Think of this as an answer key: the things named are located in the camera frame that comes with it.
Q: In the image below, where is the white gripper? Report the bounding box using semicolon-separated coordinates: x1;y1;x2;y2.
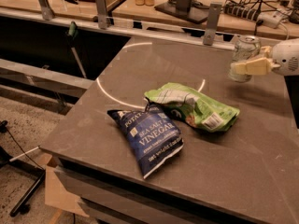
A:
231;38;299;76

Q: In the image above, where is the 7up soda can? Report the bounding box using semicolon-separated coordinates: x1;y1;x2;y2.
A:
229;35;261;83

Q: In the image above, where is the green rice chip bag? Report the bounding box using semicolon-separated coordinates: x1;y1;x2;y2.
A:
145;83;240;133

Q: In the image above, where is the blue salt vinegar chip bag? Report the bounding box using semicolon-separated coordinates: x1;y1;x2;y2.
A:
107;104;184;179

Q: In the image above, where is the white power adapter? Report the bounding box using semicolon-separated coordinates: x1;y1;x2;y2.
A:
258;11;286;29

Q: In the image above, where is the power strip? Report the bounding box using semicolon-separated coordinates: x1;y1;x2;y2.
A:
224;3;261;21

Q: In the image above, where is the black monitor stand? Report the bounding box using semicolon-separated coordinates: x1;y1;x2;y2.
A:
154;0;209;24

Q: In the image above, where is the cardboard box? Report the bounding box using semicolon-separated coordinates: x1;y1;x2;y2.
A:
45;158;89;217

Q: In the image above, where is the black chair base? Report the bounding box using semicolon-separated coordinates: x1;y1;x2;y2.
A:
0;119;47;218

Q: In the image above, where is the grey metal bracket right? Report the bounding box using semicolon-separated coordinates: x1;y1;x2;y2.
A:
203;2;222;46

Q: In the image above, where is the grey metal bracket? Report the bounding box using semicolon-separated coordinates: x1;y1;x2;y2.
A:
95;0;109;29
203;2;222;46
38;0;54;21

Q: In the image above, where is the grey metal bracket middle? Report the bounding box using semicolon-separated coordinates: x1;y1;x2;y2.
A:
95;0;109;29

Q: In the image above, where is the green handled tool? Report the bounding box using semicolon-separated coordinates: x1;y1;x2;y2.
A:
66;21;88;79

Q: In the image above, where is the grey metal bracket left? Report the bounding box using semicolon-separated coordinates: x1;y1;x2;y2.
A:
38;0;54;21

